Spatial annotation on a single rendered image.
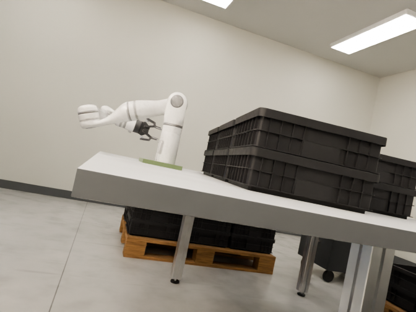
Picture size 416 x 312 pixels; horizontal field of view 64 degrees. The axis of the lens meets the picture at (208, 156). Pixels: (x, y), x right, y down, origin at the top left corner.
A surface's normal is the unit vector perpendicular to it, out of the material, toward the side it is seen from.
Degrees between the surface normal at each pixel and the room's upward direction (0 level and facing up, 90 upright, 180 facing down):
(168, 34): 90
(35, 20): 90
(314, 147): 90
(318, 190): 90
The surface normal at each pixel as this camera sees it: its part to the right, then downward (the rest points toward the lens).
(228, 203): 0.29, 0.03
